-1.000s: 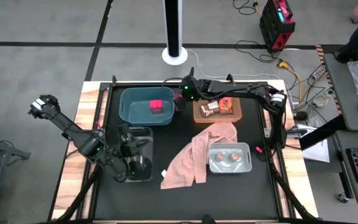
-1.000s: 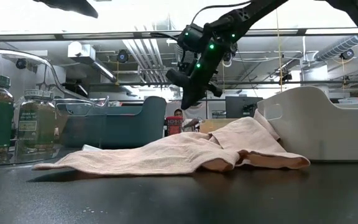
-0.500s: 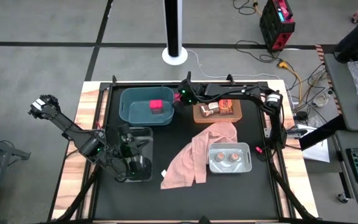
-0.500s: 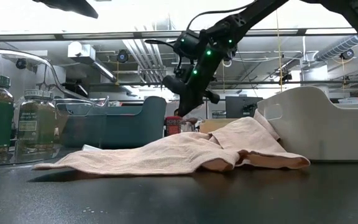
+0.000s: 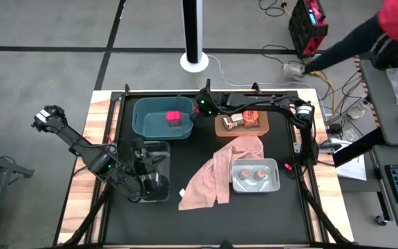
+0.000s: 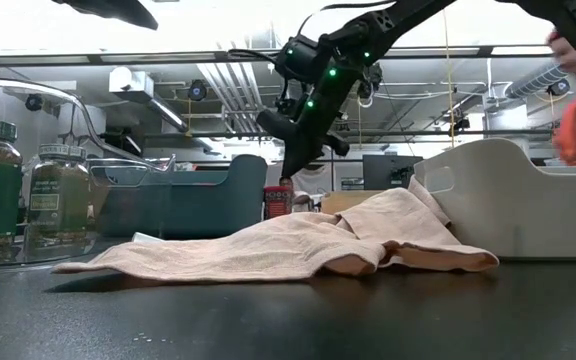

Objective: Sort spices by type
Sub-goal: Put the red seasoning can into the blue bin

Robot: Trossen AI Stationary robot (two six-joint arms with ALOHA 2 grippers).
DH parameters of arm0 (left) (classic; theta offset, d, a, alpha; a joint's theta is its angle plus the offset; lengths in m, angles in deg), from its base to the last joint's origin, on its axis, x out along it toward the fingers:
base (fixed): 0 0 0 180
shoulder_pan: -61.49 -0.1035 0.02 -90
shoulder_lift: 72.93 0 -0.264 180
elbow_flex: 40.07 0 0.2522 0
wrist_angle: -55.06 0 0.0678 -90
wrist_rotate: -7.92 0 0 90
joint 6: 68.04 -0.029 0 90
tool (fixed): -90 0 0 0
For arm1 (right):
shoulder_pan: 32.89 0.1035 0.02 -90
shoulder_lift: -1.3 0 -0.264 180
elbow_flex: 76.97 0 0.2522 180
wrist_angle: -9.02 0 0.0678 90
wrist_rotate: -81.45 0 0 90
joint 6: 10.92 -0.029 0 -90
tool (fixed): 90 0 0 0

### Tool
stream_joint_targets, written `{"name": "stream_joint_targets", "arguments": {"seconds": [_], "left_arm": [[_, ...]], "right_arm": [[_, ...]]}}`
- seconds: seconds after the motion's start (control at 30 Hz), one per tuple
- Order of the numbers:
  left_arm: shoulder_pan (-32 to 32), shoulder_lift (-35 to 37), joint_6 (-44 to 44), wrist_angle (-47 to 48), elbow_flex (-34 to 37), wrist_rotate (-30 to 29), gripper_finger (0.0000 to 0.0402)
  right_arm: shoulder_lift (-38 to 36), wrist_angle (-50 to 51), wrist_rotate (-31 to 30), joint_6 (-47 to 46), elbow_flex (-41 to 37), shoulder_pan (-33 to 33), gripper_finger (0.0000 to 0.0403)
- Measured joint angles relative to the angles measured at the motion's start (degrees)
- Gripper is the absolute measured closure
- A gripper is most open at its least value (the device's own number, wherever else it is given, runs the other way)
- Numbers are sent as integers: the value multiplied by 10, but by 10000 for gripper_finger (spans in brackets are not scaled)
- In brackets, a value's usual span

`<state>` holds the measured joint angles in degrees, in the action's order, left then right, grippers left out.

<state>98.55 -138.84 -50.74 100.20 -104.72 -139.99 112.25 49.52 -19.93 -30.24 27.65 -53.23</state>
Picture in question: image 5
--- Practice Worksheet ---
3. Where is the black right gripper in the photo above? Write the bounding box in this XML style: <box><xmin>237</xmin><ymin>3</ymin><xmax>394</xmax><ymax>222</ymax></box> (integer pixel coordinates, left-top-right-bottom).
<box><xmin>193</xmin><ymin>78</ymin><xmax>228</xmax><ymax>120</ymax></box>

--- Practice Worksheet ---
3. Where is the white floor cable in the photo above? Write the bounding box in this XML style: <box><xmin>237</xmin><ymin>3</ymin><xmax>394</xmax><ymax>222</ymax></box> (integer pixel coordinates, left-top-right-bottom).
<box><xmin>207</xmin><ymin>54</ymin><xmax>326</xmax><ymax>115</ymax></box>

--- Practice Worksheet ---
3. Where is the clear plastic bin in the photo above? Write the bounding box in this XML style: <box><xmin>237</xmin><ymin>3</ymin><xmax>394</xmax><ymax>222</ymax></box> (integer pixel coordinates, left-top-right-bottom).
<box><xmin>126</xmin><ymin>140</ymin><xmax>171</xmax><ymax>203</ymax></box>

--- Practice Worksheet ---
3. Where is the pink cloth towel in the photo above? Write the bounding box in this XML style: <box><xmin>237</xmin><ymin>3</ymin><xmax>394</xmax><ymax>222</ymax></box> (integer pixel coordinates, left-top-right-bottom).
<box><xmin>178</xmin><ymin>135</ymin><xmax>265</xmax><ymax>211</ymax></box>

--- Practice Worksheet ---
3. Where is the black slanted bar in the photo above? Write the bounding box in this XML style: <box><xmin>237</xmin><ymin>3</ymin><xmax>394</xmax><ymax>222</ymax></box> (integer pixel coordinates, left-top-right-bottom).
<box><xmin>332</xmin><ymin>127</ymin><xmax>386</xmax><ymax>168</ymax></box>

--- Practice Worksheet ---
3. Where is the yellow extension cord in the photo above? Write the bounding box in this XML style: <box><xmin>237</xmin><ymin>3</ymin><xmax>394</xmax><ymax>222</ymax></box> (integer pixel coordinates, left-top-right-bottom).
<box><xmin>309</xmin><ymin>70</ymin><xmax>338</xmax><ymax>115</ymax></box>

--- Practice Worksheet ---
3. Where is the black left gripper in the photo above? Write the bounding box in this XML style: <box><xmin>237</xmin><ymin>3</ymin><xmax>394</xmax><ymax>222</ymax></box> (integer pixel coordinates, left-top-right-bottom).
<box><xmin>131</xmin><ymin>138</ymin><xmax>169</xmax><ymax>202</ymax></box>

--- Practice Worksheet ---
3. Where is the brown white snack packet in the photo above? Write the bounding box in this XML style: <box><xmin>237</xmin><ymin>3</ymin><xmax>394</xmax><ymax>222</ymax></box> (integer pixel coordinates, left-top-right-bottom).
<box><xmin>221</xmin><ymin>113</ymin><xmax>245</xmax><ymax>131</ymax></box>

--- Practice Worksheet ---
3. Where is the orange plastic bin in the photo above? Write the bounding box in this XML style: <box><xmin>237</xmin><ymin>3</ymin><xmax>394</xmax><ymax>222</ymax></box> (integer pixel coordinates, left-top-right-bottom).
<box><xmin>214</xmin><ymin>103</ymin><xmax>269</xmax><ymax>138</ymax></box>

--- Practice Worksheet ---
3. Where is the teal plastic bin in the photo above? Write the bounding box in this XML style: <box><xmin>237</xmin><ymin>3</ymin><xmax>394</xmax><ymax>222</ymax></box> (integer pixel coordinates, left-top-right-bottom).
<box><xmin>132</xmin><ymin>95</ymin><xmax>195</xmax><ymax>140</ymax></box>

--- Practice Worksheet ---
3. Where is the black metal table frame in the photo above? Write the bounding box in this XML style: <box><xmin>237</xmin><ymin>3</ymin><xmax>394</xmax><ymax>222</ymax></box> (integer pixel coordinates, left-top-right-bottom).
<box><xmin>55</xmin><ymin>82</ymin><xmax>357</xmax><ymax>249</ymax></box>

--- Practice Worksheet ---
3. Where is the black floor cable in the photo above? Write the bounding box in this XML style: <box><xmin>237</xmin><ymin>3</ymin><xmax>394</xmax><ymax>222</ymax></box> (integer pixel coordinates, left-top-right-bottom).
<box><xmin>259</xmin><ymin>44</ymin><xmax>312</xmax><ymax>70</ymax></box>

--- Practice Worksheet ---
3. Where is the orange spice packet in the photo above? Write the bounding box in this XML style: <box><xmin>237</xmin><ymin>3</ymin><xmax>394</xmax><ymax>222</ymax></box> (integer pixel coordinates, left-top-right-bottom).
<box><xmin>243</xmin><ymin>110</ymin><xmax>260</xmax><ymax>129</ymax></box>

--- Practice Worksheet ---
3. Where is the black slanted pole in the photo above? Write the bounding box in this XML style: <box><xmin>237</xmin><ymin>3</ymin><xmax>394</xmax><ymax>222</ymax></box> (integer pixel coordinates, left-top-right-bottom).
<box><xmin>372</xmin><ymin>30</ymin><xmax>398</xmax><ymax>71</ymax></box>

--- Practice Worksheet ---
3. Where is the red and black toolbox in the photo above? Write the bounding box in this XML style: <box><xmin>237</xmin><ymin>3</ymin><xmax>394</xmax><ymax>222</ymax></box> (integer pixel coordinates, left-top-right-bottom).
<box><xmin>287</xmin><ymin>0</ymin><xmax>329</xmax><ymax>58</ymax></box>

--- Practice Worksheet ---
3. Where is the person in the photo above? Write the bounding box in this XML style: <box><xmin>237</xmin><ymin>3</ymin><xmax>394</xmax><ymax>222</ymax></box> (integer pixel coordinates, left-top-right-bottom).
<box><xmin>304</xmin><ymin>0</ymin><xmax>398</xmax><ymax>73</ymax></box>

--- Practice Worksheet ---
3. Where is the white object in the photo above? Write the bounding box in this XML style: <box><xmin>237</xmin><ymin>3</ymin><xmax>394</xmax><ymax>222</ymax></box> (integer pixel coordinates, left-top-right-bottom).
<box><xmin>282</xmin><ymin>62</ymin><xmax>306</xmax><ymax>77</ymax></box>

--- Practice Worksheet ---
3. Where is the striped hazard tape strip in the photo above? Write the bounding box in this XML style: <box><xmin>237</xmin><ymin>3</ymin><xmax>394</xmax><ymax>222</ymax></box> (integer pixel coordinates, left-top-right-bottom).
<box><xmin>352</xmin><ymin>55</ymin><xmax>380</xmax><ymax>127</ymax></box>

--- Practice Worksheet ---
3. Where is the white plastic bin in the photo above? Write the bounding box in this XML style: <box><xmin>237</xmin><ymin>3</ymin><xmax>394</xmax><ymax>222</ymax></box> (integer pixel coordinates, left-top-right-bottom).
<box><xmin>231</xmin><ymin>158</ymin><xmax>281</xmax><ymax>194</ymax></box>

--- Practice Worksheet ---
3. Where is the tower fan on round base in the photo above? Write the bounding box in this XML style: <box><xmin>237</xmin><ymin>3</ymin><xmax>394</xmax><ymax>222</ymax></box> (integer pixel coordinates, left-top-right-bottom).
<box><xmin>180</xmin><ymin>0</ymin><xmax>210</xmax><ymax>74</ymax></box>

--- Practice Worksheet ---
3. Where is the white paper sheet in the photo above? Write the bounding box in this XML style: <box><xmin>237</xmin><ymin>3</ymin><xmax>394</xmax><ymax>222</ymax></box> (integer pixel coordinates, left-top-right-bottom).
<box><xmin>334</xmin><ymin>154</ymin><xmax>368</xmax><ymax>182</ymax></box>

